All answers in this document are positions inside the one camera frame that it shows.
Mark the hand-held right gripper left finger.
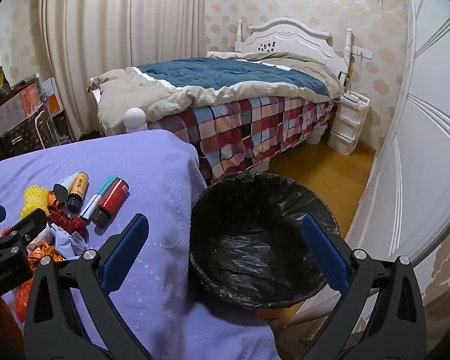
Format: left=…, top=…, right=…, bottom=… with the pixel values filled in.
left=23, top=213, right=151, bottom=360

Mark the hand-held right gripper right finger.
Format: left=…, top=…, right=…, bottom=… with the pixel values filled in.
left=301, top=214, right=428, bottom=360

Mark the dark red ribbon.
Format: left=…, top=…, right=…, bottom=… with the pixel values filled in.
left=47, top=210, right=89, bottom=237

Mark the red bottle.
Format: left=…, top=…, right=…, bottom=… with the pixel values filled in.
left=92, top=179, right=130, bottom=229

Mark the trash bin with black bag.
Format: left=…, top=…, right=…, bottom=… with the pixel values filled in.
left=189, top=172, right=340, bottom=321

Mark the yellow spiky ball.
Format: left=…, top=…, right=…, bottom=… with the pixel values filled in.
left=20, top=184, right=49, bottom=220

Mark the orange crumpled wrapper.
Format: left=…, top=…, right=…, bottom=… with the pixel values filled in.
left=26, top=242, right=66, bottom=267
left=14, top=281, right=32, bottom=323

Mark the white crumpled plastic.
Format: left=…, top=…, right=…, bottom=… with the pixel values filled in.
left=49, top=225, right=89, bottom=259

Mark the white squeeze tube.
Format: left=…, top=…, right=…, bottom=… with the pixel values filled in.
left=52, top=178, right=74, bottom=209

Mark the teal and white bottle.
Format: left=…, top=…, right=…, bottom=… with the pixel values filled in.
left=79, top=176, right=118, bottom=221

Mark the yellow bottle with black cap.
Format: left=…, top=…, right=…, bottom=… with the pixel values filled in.
left=67, top=172, right=91, bottom=212

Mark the cardboard box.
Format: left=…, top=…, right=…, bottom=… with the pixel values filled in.
left=0, top=82, right=42, bottom=136

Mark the small white bucket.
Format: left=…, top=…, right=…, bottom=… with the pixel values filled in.
left=307, top=124, right=329, bottom=145

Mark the white bedpost knob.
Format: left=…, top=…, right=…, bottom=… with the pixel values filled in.
left=123, top=107, right=149, bottom=134

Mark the white plastic drawer unit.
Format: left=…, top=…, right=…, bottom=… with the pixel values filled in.
left=327, top=91, right=371, bottom=156

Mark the white and orange box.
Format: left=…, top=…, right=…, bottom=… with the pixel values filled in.
left=39, top=77, right=64, bottom=117

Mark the plaid bed sheet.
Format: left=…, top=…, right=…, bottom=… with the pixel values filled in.
left=146, top=95, right=340, bottom=181

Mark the white wardrobe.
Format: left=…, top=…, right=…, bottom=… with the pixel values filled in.
left=285, top=0, right=450, bottom=331

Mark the bed with quilt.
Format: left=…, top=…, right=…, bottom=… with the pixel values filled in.
left=88, top=50, right=346, bottom=139

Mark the cream curtain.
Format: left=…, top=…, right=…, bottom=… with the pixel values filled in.
left=39, top=0, right=207, bottom=143

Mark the white bed headboard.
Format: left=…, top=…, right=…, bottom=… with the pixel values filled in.
left=234, top=17, right=355, bottom=83

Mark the white pillow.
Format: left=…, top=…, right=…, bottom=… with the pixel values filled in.
left=206, top=50, right=244, bottom=61

